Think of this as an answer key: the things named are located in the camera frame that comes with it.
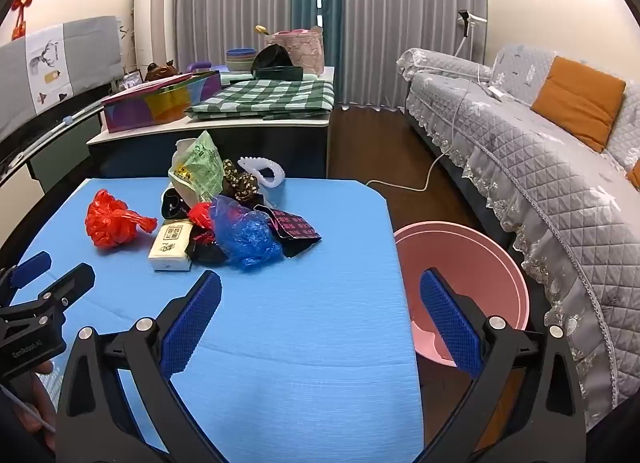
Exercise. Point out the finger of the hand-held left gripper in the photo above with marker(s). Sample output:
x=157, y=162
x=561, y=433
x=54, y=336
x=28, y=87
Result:
x=30, y=269
x=70, y=283

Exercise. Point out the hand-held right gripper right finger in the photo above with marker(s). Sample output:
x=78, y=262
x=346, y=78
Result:
x=450, y=323

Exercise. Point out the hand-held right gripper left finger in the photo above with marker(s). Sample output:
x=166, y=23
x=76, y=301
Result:
x=192, y=323

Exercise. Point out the pink plastic bin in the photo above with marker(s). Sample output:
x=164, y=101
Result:
x=465, y=253

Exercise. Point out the red plastic bag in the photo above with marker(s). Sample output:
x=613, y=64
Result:
x=107, y=220

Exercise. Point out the small white box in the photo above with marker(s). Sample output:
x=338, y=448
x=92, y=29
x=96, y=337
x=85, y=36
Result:
x=170, y=245

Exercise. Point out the blue plastic bag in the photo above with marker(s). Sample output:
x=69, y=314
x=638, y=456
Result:
x=245, y=238

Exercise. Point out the black and red wrapper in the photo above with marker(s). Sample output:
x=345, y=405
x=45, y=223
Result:
x=200, y=213

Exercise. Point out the dark packet with pink pattern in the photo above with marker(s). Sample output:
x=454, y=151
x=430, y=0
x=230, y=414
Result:
x=295, y=230

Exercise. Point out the brown patterned wrapper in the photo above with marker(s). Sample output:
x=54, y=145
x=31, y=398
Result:
x=240, y=183

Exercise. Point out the green snack packet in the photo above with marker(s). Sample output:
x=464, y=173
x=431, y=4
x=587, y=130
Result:
x=200, y=168

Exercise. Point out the white textured towel roll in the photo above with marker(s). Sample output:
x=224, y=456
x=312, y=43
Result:
x=260, y=165

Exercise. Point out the white paper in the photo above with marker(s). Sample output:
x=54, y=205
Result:
x=181, y=148

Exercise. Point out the person's left hand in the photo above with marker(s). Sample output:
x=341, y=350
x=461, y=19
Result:
x=31, y=420

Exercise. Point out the blue mat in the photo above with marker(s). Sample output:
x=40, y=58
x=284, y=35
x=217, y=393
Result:
x=300, y=318

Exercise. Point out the dark television stand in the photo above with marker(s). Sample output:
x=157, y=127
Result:
x=50, y=163

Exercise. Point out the grey quilted sofa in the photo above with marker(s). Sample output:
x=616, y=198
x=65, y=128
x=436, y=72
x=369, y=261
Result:
x=525, y=158

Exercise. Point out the colourful box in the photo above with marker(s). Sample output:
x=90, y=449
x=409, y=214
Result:
x=150, y=110

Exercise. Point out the dark table with white top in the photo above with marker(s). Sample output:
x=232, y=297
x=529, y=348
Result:
x=280, y=148

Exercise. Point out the television with grey cover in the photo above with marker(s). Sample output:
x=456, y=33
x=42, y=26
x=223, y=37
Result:
x=75, y=53

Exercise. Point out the brown teapot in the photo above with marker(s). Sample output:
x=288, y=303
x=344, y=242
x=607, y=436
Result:
x=157, y=72

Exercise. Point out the white power adapter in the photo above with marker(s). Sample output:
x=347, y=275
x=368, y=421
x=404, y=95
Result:
x=497, y=93

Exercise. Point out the green checkered cloth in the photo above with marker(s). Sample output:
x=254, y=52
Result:
x=270, y=95

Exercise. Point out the purple plastic item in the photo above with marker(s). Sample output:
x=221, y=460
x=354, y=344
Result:
x=199, y=66

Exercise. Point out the orange cushion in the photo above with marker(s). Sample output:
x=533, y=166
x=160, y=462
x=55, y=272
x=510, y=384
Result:
x=575, y=98

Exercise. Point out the dark green tray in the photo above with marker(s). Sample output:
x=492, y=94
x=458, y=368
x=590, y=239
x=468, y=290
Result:
x=280, y=73

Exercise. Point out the stack of coloured bowls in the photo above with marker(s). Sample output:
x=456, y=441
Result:
x=241, y=60

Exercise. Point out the black bag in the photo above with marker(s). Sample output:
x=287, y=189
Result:
x=272, y=57

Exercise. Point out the white standing air conditioner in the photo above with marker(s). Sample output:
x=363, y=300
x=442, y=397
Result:
x=155, y=18

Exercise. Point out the pink basket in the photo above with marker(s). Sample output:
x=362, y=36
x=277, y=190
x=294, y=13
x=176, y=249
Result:
x=305, y=50

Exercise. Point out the yellow toy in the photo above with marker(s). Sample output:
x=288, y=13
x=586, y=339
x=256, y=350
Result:
x=261, y=30

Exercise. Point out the clip phone holder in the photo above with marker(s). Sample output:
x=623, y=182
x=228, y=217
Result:
x=465, y=18

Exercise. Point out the grey curtain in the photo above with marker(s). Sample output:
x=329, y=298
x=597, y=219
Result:
x=410, y=18
x=230, y=3

